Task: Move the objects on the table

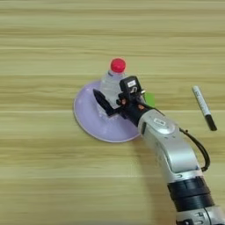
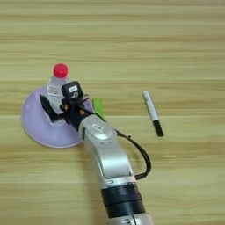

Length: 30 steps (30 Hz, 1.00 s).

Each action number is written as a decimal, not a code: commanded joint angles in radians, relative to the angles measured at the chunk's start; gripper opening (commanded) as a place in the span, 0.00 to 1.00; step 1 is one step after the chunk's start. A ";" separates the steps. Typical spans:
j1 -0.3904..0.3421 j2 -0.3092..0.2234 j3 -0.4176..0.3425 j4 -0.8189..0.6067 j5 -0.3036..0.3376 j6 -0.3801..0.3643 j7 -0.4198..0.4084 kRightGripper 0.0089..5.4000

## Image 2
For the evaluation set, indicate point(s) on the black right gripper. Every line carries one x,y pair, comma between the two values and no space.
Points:
74,112

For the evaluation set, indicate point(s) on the clear bottle with red cap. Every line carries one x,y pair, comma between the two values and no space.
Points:
57,85

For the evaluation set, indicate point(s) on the white marker with black cap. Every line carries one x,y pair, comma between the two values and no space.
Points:
152,111

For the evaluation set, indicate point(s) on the small black box white label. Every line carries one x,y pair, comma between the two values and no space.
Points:
72,90

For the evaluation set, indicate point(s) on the green rectangular block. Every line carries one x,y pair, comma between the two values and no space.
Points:
99,107

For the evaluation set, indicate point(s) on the round lilac plastic plate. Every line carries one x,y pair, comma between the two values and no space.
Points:
38,129

